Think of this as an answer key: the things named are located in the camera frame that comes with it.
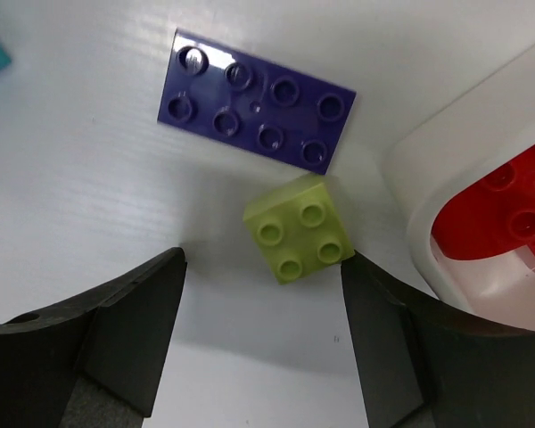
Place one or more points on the red sloped lego brick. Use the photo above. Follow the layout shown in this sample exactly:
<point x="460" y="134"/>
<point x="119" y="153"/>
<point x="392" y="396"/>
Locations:
<point x="494" y="215"/>

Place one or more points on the purple lego plate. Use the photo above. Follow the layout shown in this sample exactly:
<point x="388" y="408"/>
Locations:
<point x="253" y="104"/>

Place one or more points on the white divided container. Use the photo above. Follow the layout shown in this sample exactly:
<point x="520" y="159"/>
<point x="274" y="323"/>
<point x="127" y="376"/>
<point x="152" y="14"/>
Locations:
<point x="465" y="182"/>

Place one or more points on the lime green lego brick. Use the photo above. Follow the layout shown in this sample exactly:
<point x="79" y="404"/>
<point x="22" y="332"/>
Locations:
<point x="298" y="229"/>

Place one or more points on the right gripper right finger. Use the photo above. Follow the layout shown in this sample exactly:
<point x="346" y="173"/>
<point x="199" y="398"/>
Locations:
<point x="424" y="363"/>

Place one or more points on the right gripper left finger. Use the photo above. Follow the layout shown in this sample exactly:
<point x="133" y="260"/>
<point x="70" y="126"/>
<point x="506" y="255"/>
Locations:
<point x="94" y="359"/>

